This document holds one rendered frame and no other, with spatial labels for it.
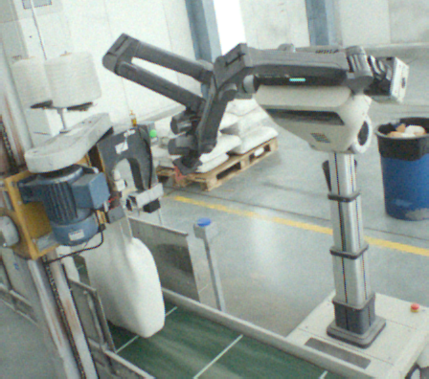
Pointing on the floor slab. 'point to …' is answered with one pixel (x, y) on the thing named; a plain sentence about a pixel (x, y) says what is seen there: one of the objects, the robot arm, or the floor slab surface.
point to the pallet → (219, 168)
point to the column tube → (63, 365)
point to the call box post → (214, 274)
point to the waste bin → (404, 168)
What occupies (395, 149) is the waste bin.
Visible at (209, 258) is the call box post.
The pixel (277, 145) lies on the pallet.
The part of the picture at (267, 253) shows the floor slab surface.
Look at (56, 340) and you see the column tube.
